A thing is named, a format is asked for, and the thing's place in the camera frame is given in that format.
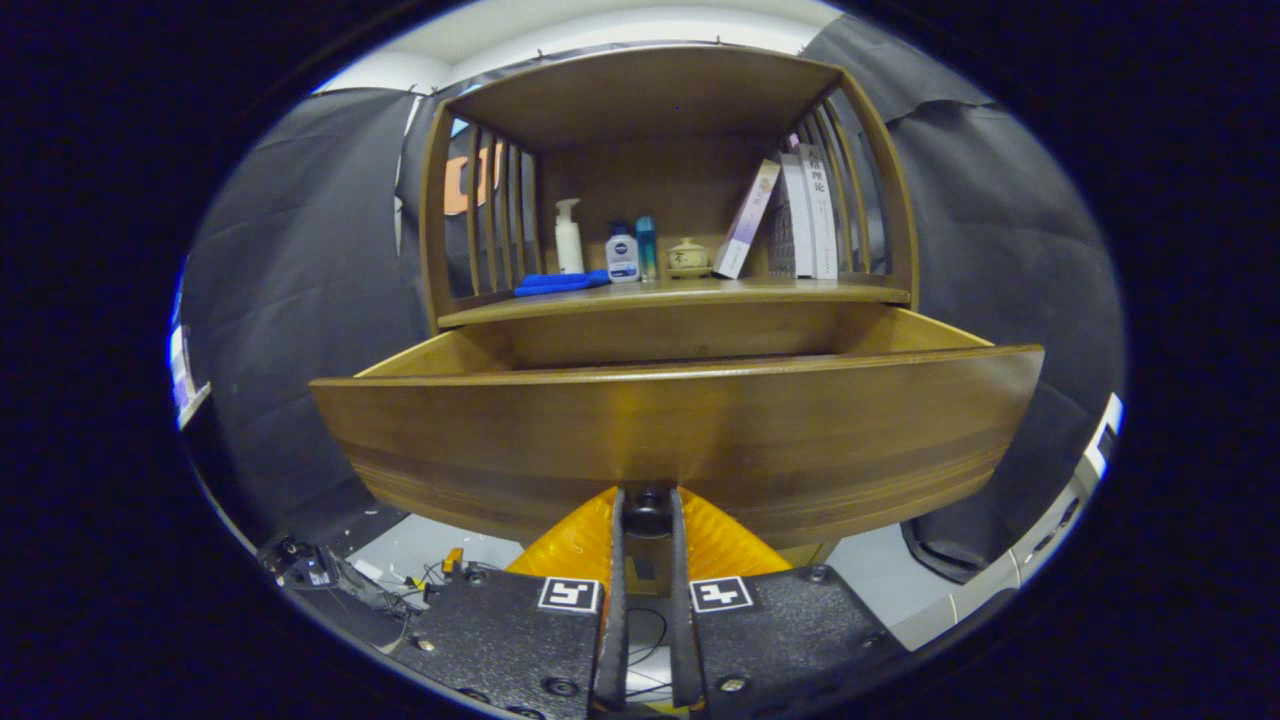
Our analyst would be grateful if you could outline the black floor cables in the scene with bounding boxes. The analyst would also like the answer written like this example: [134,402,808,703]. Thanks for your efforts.
[400,545,501,616]

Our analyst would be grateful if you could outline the white pump bottle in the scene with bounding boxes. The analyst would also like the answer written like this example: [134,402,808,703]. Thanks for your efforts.
[554,198,586,276]

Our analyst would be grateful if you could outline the white book with black lettering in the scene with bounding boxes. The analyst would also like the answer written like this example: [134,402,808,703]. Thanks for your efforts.
[800,143,840,281]

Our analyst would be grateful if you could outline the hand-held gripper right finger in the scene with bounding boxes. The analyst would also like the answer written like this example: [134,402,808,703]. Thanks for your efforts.
[668,485,911,716]

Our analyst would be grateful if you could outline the wooden countertop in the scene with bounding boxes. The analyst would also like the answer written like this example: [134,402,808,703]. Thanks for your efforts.
[437,275,913,329]

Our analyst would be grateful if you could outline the dark patterned book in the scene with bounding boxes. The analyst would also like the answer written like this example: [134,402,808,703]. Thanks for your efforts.
[768,180,799,279]

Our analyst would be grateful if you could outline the purple and white book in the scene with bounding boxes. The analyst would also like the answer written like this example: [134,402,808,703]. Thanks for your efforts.
[712,158,782,280]

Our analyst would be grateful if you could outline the wooden drawer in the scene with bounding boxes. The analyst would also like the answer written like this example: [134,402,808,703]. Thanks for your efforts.
[310,305,1046,551]

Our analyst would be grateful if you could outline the white furniture piece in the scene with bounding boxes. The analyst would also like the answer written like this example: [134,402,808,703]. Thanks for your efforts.
[890,395,1123,651]

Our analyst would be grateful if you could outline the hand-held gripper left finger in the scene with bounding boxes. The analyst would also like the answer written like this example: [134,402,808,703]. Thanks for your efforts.
[385,485,629,720]

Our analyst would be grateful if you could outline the cream lidded tea cup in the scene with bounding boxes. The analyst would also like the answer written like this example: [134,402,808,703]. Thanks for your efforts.
[666,237,713,279]

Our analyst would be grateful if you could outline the blue folded cloth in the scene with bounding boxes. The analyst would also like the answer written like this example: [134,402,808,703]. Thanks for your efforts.
[514,269,611,298]

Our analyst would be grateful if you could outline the wooden cabinet with slatted shelf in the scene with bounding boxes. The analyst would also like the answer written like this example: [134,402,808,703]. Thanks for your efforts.
[418,42,921,569]

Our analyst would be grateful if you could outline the white bottle with dark cap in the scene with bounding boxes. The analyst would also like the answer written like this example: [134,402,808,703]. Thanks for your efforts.
[604,222,641,284]

